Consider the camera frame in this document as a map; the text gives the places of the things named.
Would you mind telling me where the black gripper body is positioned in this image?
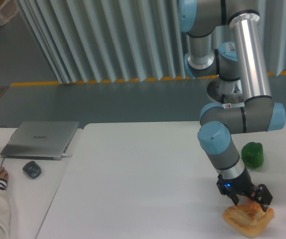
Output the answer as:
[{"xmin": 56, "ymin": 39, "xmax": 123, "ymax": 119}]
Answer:
[{"xmin": 216, "ymin": 167, "xmax": 254, "ymax": 197}]

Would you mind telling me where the silver closed laptop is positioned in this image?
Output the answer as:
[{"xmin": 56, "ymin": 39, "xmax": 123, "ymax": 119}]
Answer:
[{"xmin": 0, "ymin": 121, "xmax": 79, "ymax": 160}]

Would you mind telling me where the corrugated metal panel barrier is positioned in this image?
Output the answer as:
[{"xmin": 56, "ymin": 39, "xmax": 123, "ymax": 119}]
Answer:
[{"xmin": 15, "ymin": 0, "xmax": 286, "ymax": 84}]

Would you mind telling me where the dark grey 3D mouse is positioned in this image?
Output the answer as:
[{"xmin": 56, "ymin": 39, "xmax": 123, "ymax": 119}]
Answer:
[{"xmin": 22, "ymin": 161, "xmax": 42, "ymax": 179}]

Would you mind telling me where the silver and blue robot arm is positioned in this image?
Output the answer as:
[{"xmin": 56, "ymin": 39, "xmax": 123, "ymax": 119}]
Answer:
[{"xmin": 178, "ymin": 0, "xmax": 286, "ymax": 211}]

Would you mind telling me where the white laptop charging cable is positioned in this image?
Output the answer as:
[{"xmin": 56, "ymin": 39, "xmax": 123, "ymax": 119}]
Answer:
[{"xmin": 62, "ymin": 134, "xmax": 77, "ymax": 158}]

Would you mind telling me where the green bell pepper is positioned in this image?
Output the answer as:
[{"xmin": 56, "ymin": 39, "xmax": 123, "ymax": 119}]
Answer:
[{"xmin": 241, "ymin": 142, "xmax": 264, "ymax": 168}]

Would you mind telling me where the triangular golden bread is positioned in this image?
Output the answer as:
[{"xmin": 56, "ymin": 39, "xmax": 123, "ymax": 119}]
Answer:
[{"xmin": 222, "ymin": 204, "xmax": 275, "ymax": 238}]

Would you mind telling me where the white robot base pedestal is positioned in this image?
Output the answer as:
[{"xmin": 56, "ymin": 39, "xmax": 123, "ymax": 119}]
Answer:
[{"xmin": 207, "ymin": 77, "xmax": 244, "ymax": 109}]

